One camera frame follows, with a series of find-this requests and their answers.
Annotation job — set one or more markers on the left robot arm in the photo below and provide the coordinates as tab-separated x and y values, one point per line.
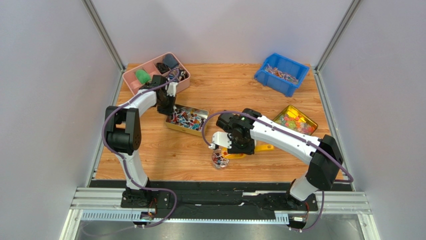
121	134

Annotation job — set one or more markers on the green rolled sock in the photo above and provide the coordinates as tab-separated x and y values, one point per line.
142	76

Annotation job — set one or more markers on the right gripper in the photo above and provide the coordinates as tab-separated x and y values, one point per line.
223	152

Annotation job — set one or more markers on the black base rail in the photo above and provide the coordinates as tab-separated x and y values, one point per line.
190	200

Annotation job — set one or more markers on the pink compartment organizer box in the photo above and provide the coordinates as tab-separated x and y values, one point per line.
156	67

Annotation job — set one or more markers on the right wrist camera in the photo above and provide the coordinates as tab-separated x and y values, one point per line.
220	139

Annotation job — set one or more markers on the dark blue rolled sock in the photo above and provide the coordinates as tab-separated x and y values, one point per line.
170	61

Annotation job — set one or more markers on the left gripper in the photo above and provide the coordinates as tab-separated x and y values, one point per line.
169	111

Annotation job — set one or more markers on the tin of gummy candies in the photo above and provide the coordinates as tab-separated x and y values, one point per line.
294	119

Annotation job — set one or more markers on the yellow plastic scoop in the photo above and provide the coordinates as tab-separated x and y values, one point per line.
231	154

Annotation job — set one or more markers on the clear glass jar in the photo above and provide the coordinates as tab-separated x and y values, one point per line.
218	160

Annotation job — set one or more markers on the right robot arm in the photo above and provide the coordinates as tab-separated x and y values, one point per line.
322	155

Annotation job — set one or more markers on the blue plastic bin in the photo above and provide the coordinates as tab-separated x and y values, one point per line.
281	74

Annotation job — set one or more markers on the gold tin of lollipops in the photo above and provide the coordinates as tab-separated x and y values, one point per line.
187	119

